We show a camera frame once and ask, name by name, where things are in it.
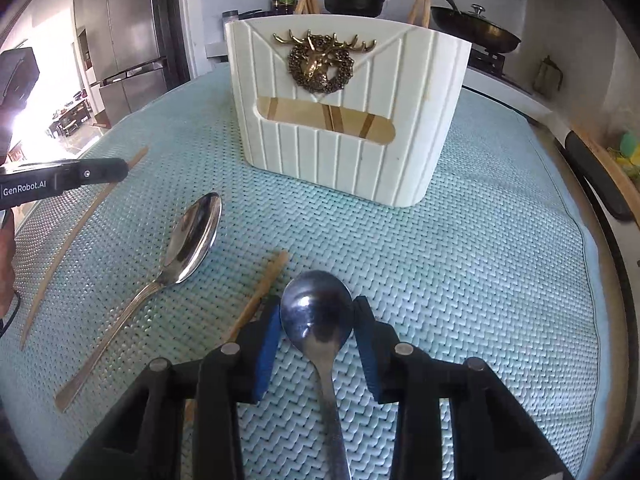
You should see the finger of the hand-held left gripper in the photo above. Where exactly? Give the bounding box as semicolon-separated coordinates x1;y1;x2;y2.
62;158;130;190

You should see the grey steel refrigerator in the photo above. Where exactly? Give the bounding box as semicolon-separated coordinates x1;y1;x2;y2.
72;0;173;128

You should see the wok with glass lid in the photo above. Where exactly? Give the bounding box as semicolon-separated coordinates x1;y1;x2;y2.
424;0;522;55

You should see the small steel spoon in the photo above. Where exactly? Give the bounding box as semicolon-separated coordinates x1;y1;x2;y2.
280;270;355;480

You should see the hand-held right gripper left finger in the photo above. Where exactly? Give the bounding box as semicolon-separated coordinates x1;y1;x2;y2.
60;296;282;480

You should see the teal woven placemat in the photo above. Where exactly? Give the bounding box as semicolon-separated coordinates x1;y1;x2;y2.
0;67;601;480

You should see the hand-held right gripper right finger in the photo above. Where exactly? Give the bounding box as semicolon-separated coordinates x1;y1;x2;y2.
352;296;576;480

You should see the black cable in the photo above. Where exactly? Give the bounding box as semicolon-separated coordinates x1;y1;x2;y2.
0;292;22;336

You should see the large steel spoon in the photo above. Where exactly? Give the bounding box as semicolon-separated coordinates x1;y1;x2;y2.
54;191;223;414

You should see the person's left hand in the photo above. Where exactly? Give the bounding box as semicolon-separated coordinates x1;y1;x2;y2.
0;230;17;319

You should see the black glass gas stove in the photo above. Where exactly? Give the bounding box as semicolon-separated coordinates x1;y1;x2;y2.
467;42;536;96

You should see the dark water bottle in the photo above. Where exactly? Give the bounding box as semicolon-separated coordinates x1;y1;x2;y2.
532;55;565;93

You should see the dark dining furniture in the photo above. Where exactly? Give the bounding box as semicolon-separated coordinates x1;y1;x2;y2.
47;87;93;138

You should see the black door frame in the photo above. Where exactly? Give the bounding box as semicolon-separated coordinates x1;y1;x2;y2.
152;0;201;83

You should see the white utensil holder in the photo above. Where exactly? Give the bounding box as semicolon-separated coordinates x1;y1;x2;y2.
223;14;472;208

